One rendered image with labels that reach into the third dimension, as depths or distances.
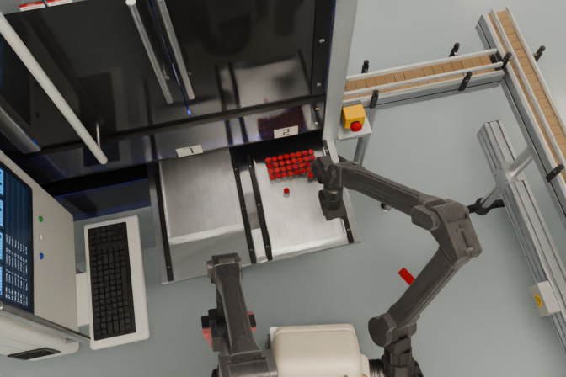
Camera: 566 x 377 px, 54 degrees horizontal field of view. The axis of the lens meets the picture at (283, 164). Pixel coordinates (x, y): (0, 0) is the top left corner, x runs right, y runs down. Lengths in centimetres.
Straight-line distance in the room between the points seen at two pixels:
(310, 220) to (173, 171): 53
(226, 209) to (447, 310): 133
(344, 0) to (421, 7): 225
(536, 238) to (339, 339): 129
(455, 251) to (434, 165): 189
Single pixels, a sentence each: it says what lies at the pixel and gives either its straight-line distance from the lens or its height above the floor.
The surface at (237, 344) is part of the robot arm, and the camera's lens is 117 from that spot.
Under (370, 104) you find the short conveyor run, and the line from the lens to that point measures 214.
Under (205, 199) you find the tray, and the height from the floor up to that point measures 88.
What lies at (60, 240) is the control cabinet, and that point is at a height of 95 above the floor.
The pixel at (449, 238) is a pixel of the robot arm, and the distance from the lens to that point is 123.
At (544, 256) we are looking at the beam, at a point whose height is 54.
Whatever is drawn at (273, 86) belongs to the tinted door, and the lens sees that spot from 169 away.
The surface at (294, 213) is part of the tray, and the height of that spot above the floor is 88.
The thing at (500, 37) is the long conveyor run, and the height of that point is 93.
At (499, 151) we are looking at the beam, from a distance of 258.
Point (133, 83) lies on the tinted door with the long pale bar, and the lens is 158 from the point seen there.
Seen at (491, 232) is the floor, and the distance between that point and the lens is 304.
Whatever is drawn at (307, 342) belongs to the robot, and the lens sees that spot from 139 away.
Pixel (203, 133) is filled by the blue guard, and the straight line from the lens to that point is 184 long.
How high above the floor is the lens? 273
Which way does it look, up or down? 65 degrees down
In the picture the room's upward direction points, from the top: 3 degrees counter-clockwise
